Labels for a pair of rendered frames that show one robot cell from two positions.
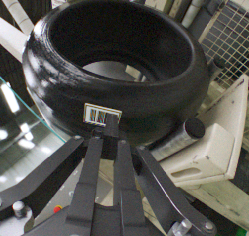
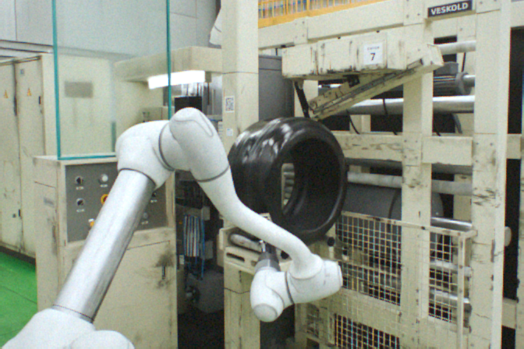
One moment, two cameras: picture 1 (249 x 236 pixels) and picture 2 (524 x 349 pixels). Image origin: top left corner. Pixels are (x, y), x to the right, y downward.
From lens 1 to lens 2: 1.67 m
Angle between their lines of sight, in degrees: 17
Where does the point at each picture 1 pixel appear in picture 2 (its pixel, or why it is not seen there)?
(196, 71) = (311, 235)
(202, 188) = (241, 297)
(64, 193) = not seen: hidden behind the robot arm
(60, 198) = not seen: hidden behind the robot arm
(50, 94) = (260, 193)
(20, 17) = not seen: outside the picture
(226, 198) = (246, 325)
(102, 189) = (157, 219)
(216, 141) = (285, 266)
